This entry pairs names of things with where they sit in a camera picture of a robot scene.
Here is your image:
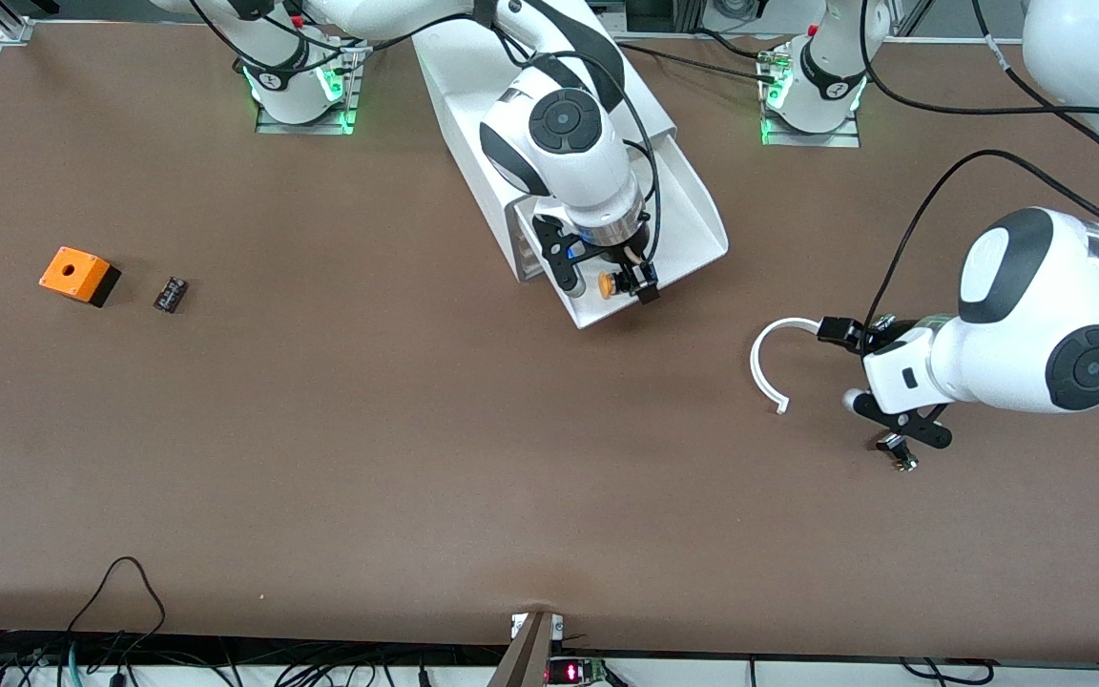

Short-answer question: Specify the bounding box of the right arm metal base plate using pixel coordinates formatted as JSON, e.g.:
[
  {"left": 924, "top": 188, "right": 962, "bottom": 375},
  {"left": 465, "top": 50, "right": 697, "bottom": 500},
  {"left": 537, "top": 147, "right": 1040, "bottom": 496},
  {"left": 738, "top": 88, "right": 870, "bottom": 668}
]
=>
[{"left": 256, "top": 21, "right": 366, "bottom": 135}]

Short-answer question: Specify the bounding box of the white drawer cabinet housing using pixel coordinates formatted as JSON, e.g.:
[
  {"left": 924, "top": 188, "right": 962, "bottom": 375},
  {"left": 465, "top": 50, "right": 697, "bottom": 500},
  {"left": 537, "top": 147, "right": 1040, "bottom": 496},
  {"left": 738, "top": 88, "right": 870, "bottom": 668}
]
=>
[{"left": 413, "top": 24, "right": 679, "bottom": 283}]

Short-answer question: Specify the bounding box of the looped black cable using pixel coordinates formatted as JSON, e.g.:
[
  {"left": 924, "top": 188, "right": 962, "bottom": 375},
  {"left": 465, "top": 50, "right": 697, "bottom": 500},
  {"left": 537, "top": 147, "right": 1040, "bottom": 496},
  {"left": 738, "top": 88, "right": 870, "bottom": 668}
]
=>
[{"left": 66, "top": 556, "right": 167, "bottom": 659}]

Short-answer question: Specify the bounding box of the device with red display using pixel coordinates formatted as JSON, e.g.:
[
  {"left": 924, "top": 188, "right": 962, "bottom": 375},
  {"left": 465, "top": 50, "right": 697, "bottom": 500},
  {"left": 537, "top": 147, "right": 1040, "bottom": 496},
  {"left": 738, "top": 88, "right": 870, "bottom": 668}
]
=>
[{"left": 546, "top": 656, "right": 612, "bottom": 687}]

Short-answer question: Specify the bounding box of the orange button enclosure box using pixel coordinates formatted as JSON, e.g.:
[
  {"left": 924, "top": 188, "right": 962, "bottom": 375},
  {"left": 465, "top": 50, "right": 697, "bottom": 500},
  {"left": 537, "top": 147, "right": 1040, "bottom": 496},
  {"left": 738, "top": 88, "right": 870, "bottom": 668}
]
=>
[{"left": 38, "top": 246, "right": 122, "bottom": 308}]

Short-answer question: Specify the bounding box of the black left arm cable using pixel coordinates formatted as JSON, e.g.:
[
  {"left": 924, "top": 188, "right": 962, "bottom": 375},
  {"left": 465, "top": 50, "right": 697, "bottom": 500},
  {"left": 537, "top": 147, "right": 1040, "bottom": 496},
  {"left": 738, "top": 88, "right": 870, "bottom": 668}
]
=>
[{"left": 860, "top": 0, "right": 1099, "bottom": 330}]

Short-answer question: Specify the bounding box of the grey camera mount bar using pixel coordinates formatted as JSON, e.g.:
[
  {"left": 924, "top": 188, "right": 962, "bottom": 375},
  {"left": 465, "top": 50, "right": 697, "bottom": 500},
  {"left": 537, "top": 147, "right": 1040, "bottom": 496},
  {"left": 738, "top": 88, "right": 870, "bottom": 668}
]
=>
[{"left": 486, "top": 611, "right": 565, "bottom": 687}]

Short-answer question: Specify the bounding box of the black cable at table edge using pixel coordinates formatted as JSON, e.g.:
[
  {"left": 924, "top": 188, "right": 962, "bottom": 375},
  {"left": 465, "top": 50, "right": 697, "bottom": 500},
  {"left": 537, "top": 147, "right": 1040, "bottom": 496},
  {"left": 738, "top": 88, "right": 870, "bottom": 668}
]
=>
[{"left": 898, "top": 656, "right": 996, "bottom": 686}]

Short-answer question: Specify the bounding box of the white C-shaped plastic ring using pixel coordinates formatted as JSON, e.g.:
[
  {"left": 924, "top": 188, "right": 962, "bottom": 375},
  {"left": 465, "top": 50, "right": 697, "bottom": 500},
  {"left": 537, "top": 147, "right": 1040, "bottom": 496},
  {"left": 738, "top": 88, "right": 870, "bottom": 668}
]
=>
[{"left": 749, "top": 316, "right": 822, "bottom": 416}]

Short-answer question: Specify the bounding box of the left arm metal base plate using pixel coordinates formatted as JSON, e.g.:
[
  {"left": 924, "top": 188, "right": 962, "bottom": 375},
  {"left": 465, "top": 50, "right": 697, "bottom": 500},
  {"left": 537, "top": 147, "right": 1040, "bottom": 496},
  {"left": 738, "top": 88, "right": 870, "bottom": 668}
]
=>
[{"left": 761, "top": 43, "right": 861, "bottom": 148}]

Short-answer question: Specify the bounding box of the black cable between bases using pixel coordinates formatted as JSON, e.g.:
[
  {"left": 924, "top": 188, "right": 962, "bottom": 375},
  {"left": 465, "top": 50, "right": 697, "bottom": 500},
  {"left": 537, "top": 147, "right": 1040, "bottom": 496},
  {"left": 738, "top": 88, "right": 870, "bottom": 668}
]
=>
[{"left": 614, "top": 29, "right": 784, "bottom": 85}]

